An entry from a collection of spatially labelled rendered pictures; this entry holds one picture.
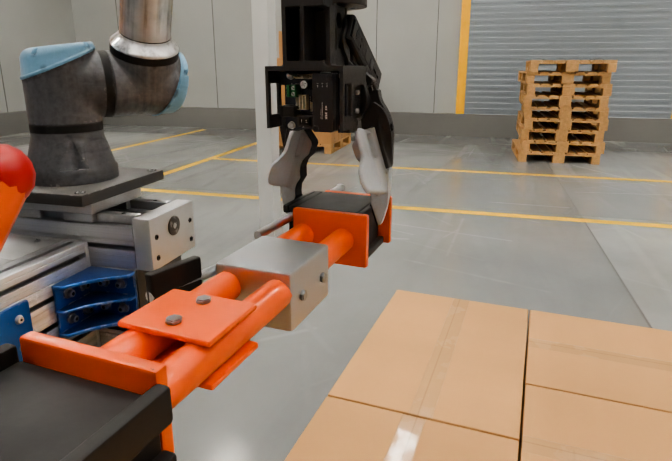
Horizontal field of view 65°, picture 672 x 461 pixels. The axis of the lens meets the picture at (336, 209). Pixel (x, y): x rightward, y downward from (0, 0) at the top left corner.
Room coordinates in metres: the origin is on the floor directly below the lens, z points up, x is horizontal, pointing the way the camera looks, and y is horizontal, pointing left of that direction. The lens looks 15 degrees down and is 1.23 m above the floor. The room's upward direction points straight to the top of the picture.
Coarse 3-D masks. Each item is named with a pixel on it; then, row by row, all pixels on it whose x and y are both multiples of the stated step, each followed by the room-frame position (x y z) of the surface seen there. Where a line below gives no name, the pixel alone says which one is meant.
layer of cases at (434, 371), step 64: (384, 320) 1.34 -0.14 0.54; (448, 320) 1.34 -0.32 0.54; (512, 320) 1.34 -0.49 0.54; (576, 320) 1.34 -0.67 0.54; (384, 384) 1.03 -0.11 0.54; (448, 384) 1.03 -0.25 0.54; (512, 384) 1.03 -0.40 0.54; (576, 384) 1.03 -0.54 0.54; (640, 384) 1.03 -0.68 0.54; (320, 448) 0.83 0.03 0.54; (384, 448) 0.83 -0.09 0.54; (448, 448) 0.83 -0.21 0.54; (512, 448) 0.83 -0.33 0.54; (576, 448) 0.83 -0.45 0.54; (640, 448) 0.83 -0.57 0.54
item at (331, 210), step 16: (336, 192) 0.54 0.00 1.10; (352, 192) 0.54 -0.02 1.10; (304, 208) 0.47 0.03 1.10; (320, 208) 0.48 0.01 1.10; (336, 208) 0.47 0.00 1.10; (352, 208) 0.47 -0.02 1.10; (368, 208) 0.48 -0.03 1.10; (320, 224) 0.47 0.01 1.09; (336, 224) 0.46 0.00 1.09; (352, 224) 0.45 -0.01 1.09; (368, 224) 0.45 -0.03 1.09; (384, 224) 0.52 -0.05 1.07; (320, 240) 0.47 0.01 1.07; (368, 240) 0.45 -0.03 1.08; (384, 240) 0.52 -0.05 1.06; (352, 256) 0.45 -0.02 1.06; (368, 256) 0.47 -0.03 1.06
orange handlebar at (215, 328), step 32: (224, 288) 0.33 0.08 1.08; (288, 288) 0.33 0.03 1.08; (128, 320) 0.27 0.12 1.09; (160, 320) 0.27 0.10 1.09; (192, 320) 0.27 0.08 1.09; (224, 320) 0.27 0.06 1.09; (256, 320) 0.29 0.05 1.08; (128, 352) 0.25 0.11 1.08; (160, 352) 0.27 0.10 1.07; (192, 352) 0.24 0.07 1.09; (224, 352) 0.26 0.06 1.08; (192, 384) 0.23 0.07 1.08
